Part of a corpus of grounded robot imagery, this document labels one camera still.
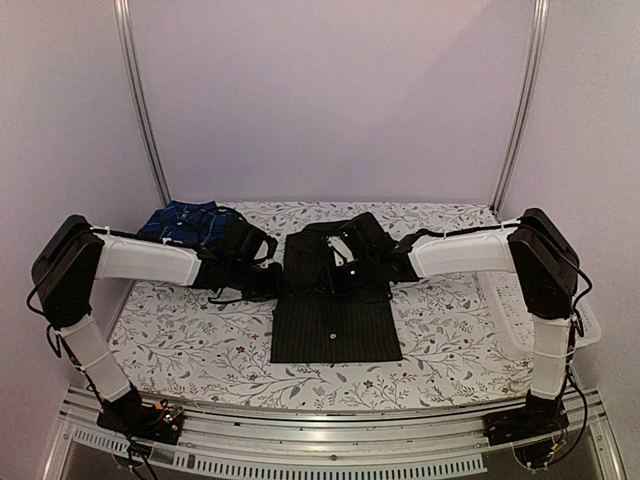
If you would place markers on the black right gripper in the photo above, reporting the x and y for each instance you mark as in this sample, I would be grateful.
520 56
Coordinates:
336 285

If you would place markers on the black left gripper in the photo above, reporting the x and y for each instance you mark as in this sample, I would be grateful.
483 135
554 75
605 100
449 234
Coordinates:
274 288

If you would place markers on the black pinstriped long sleeve shirt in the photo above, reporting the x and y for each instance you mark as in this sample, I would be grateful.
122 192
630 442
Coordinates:
313 325

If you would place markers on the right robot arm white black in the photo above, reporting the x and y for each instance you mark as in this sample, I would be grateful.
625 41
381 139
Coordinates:
531 247

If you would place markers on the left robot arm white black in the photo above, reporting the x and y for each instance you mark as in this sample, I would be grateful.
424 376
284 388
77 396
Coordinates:
79 254

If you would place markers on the blue plaid folded shirt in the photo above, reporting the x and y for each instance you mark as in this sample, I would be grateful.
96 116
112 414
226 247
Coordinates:
190 224

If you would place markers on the floral white tablecloth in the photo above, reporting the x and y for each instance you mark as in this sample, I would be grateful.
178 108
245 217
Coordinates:
455 342

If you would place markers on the white plastic laundry basket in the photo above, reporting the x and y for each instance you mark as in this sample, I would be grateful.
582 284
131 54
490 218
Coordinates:
504 296

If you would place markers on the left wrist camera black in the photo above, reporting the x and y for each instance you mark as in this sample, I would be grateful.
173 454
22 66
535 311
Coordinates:
245 243

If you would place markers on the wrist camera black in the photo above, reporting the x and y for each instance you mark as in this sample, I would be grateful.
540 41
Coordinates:
245 243
360 238

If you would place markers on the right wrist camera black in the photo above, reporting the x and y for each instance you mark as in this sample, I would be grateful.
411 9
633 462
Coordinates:
360 238

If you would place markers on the aluminium front rail frame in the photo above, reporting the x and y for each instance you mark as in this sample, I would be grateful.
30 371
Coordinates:
225 442

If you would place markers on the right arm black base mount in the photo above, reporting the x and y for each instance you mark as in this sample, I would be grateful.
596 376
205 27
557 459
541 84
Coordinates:
541 425

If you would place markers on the right aluminium frame post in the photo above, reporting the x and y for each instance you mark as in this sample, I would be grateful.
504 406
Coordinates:
531 70

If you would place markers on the aluminium frame post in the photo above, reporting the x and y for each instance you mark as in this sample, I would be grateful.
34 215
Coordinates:
531 70
124 25

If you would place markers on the left aluminium frame post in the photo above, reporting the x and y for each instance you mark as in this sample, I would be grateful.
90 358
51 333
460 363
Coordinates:
124 25

